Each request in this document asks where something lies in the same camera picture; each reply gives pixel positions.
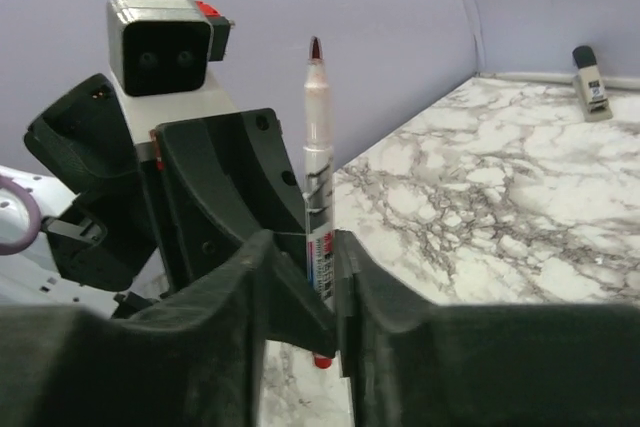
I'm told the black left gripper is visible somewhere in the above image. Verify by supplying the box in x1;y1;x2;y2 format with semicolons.
22;72;336;356

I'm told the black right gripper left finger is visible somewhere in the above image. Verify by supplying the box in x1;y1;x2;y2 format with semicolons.
0;229;275;427

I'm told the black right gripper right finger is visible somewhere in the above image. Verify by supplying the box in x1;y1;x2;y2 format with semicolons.
334;231;639;426

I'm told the red-tipped white pen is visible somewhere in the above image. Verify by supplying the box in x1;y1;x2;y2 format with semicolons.
303;35;335;371

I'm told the grey black stapler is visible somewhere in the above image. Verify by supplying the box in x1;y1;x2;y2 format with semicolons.
572;45;613;122

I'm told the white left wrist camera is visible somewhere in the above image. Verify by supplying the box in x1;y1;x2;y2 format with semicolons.
106;0;233;97

